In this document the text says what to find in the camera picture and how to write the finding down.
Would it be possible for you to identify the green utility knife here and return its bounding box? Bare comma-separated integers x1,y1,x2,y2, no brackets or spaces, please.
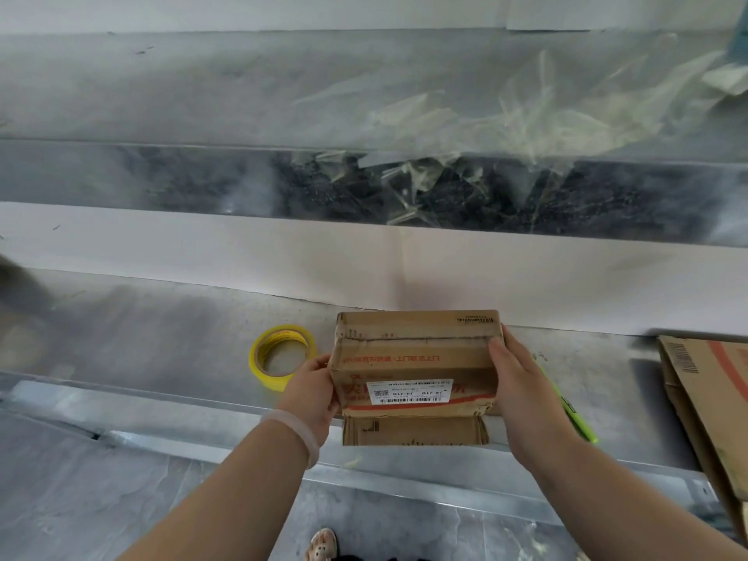
535,358,599,445

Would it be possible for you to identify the white-labelled cardboard box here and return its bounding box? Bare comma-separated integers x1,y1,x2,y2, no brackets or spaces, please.
329,310,505,448

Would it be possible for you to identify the person's left forearm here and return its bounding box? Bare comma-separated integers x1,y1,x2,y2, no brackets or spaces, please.
116,423,311,561

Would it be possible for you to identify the red-lettered cardboard box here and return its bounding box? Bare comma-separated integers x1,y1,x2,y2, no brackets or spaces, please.
657,334,748,544

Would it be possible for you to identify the blue plastic basket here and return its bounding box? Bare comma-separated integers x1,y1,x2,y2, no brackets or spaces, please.
727,5,748,59

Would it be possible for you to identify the person's left hand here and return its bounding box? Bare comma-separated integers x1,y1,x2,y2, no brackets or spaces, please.
274,354,341,448

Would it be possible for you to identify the person's right forearm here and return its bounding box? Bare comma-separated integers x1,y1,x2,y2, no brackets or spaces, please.
528,429,748,561

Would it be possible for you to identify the person's right hand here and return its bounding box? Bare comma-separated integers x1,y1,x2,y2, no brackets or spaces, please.
488,325,577,471

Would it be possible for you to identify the beige sandal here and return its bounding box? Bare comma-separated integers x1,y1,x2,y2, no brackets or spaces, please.
306,527,339,561

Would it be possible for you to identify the yellow tape roll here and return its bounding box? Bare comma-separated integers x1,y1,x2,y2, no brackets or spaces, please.
249,325,318,393

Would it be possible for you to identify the white bangle bracelet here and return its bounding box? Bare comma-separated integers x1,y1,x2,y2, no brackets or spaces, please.
259,409,321,470

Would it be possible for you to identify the pile of clear tape scraps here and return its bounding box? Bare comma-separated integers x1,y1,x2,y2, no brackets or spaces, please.
291,34,748,235

